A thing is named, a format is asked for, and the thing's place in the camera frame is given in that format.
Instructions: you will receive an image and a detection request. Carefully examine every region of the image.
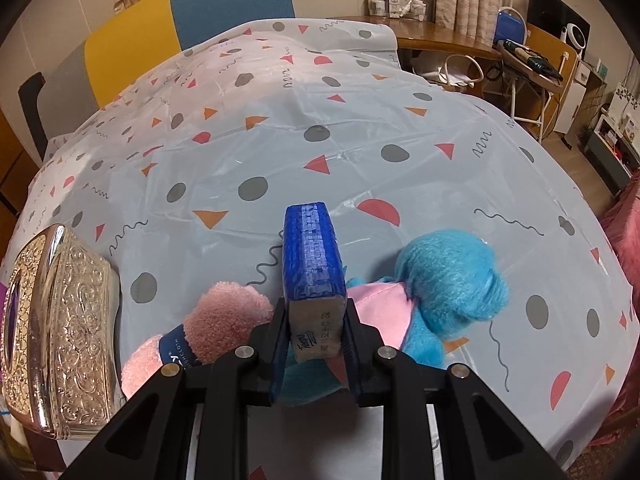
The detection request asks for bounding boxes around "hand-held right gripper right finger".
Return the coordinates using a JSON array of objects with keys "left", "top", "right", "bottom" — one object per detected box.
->
[{"left": 342, "top": 300, "right": 568, "bottom": 480}]

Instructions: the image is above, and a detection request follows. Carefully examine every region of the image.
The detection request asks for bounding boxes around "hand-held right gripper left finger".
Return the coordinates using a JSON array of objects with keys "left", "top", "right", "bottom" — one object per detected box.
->
[{"left": 57, "top": 300, "right": 291, "bottom": 480}]

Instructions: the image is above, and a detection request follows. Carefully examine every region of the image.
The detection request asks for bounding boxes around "blue pocket tissue pack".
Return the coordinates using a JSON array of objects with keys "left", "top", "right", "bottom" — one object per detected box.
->
[{"left": 281, "top": 201, "right": 348, "bottom": 363}]

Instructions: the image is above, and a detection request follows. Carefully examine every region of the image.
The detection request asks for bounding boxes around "blue plush toy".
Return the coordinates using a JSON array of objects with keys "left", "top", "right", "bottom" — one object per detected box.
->
[{"left": 280, "top": 230, "right": 511, "bottom": 406}]

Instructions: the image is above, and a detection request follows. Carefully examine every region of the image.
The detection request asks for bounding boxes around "pink fluffy dishcloth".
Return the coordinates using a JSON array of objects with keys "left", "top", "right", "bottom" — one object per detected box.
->
[{"left": 121, "top": 281, "right": 276, "bottom": 396}]

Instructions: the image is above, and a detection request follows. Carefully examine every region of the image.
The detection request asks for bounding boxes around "patterned plastic tablecloth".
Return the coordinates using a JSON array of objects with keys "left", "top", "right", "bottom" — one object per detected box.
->
[{"left": 10, "top": 17, "right": 638, "bottom": 480}]

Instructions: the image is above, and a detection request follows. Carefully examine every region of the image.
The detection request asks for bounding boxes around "ornate silver tissue box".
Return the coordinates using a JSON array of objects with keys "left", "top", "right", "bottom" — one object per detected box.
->
[{"left": 0, "top": 224, "right": 126, "bottom": 442}]

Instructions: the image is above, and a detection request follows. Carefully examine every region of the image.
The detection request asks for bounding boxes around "purple tissue packet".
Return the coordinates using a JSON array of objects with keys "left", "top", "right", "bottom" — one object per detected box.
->
[{"left": 0, "top": 280, "right": 23, "bottom": 361}]

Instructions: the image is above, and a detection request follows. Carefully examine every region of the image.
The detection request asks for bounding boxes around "white tote bag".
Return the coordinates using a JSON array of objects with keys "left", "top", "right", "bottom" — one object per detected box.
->
[{"left": 410, "top": 52, "right": 485, "bottom": 92}]

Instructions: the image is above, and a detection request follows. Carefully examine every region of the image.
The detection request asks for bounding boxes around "curved wooden desk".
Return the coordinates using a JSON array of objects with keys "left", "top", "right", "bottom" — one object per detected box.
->
[{"left": 330, "top": 15, "right": 503, "bottom": 101}]

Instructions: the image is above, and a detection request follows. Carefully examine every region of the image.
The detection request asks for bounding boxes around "wooden cabinet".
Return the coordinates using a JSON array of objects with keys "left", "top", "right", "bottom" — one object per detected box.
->
[{"left": 0, "top": 107, "right": 38, "bottom": 221}]

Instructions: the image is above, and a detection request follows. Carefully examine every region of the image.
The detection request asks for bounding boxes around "white mini fridge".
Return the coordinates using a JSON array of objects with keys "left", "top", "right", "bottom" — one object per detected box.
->
[{"left": 555, "top": 80, "right": 587, "bottom": 136}]

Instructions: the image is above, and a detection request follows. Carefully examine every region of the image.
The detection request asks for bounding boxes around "dark green power tool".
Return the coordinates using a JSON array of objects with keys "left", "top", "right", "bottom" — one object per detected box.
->
[{"left": 501, "top": 39, "right": 565, "bottom": 82}]

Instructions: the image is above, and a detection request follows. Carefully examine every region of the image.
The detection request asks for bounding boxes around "white low shelf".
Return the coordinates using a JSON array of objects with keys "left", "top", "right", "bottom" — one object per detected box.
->
[{"left": 582, "top": 82, "right": 640, "bottom": 196}]

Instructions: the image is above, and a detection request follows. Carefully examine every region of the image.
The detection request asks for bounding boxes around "blue yellow grey padded chair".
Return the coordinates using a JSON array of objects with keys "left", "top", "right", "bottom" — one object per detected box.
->
[{"left": 17, "top": 0, "right": 296, "bottom": 161}]

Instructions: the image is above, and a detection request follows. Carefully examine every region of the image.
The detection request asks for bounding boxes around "blue folding chair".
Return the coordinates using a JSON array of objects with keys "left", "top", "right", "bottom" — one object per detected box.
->
[{"left": 495, "top": 6, "right": 528, "bottom": 46}]

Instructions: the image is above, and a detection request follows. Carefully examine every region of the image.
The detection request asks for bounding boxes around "wooden board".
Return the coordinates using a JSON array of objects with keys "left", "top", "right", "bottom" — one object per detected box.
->
[{"left": 525, "top": 22, "right": 581, "bottom": 106}]

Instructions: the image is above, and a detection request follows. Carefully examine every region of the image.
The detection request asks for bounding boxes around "white round fan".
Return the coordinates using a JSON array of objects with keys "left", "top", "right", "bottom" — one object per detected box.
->
[{"left": 560, "top": 22, "right": 591, "bottom": 56}]

